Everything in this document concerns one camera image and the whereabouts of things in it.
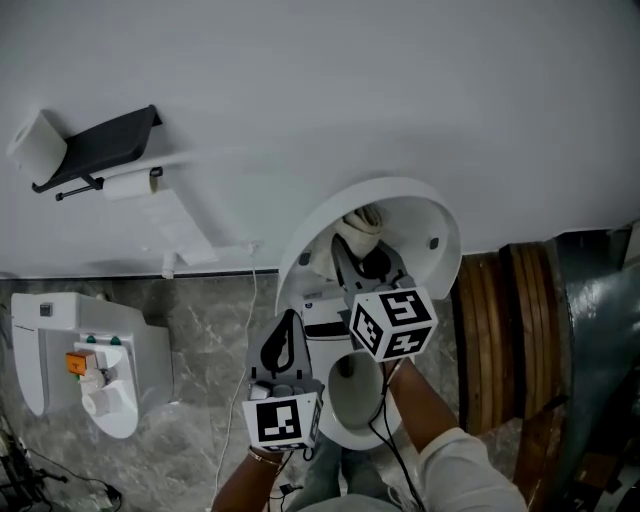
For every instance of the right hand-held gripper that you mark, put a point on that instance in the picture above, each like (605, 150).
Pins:
(395, 325)

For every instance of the orange box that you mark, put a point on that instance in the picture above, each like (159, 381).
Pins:
(80, 362)

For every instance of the black wall shelf paper holder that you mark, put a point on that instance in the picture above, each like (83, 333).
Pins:
(110, 140)

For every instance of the person's right forearm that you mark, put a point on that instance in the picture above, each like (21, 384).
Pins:
(425, 405)

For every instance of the curved wooden base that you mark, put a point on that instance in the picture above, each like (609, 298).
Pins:
(537, 460)

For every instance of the person's left forearm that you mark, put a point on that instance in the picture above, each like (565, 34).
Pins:
(245, 485)

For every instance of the black tripod stand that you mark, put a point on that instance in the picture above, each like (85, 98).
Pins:
(20, 480)

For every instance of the white square tank toilet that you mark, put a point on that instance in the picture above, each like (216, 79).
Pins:
(145, 350)

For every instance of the person's legs in jeans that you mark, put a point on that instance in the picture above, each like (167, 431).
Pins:
(320, 475)

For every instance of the dark green metal tank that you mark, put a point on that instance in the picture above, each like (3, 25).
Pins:
(600, 325)

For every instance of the hanging toilet paper roll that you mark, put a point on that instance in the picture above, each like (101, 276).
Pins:
(125, 186)

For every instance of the person's white shirt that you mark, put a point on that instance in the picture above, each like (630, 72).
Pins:
(465, 475)

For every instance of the curved wooden planks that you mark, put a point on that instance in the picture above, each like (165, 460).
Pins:
(505, 325)

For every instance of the white wall socket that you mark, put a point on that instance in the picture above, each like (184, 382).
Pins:
(252, 247)

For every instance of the white cleaning cloth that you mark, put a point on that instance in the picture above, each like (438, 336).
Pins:
(357, 232)

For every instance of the white toilet lid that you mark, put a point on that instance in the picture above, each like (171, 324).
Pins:
(400, 190)

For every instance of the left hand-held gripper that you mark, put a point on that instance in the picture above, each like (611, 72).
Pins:
(280, 420)

